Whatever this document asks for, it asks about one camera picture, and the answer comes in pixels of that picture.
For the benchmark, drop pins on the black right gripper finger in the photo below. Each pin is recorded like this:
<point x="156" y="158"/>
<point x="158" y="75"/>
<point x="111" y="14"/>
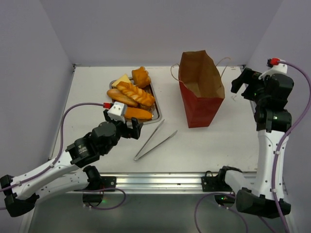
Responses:
<point x="238" y="82"/>
<point x="249" y="92"/>

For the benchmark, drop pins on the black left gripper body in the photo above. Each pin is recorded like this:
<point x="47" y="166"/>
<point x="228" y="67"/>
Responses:
<point x="122" y="130"/>

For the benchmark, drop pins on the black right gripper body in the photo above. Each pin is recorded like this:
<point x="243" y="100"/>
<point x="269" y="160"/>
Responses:
<point x="246" y="79"/>

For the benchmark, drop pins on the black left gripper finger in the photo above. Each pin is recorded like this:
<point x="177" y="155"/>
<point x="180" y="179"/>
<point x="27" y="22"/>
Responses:
<point x="112" y="115"/>
<point x="136" y="128"/>

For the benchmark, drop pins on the long fake baguette bread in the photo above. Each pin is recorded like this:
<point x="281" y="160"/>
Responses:
<point x="137" y="113"/>

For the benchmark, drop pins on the oval fake bread roll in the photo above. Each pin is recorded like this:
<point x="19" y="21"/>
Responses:
<point x="116" y="95"/>

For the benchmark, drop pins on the metal kitchen tongs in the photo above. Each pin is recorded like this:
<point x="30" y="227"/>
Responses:
<point x="157" y="138"/>

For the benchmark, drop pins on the braided fake bread loaf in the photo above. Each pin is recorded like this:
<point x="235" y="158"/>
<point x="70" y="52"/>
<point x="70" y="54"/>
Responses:
<point x="136" y="93"/>

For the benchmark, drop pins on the red brown paper bag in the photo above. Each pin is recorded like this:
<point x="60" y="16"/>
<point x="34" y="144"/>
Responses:
<point x="201" y="88"/>

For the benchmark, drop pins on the triangular fake sandwich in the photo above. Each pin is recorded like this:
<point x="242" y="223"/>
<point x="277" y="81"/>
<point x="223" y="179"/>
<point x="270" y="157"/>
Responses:
<point x="123" y="78"/>

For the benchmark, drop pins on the orange fake bread loaf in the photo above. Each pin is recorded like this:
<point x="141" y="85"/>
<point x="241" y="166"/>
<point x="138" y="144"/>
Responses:
<point x="141" y="77"/>

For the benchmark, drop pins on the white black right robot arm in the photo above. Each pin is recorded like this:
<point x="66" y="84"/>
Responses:
<point x="269" y="91"/>

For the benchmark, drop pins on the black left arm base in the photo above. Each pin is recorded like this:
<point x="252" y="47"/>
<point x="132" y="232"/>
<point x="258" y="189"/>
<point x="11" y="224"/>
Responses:
<point x="93" y="199"/>

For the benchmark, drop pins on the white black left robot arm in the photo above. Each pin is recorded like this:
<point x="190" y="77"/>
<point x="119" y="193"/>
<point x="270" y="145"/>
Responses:
<point x="70" y="171"/>

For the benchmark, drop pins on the stainless steel tray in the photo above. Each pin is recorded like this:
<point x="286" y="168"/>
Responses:
<point x="154" y="109"/>

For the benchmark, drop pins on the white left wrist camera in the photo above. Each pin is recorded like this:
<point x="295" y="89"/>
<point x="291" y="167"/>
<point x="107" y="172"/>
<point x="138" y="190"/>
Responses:
<point x="122" y="107"/>

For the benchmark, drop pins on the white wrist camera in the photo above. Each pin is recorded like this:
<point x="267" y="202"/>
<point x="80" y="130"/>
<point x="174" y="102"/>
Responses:
<point x="276" y="66"/>
<point x="122" y="107"/>

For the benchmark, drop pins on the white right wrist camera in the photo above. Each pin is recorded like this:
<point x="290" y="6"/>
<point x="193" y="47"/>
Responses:
<point x="276" y="66"/>

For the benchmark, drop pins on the aluminium front mounting rail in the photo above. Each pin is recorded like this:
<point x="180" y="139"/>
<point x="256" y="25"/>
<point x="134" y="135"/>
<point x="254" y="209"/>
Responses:
<point x="159" y="183"/>

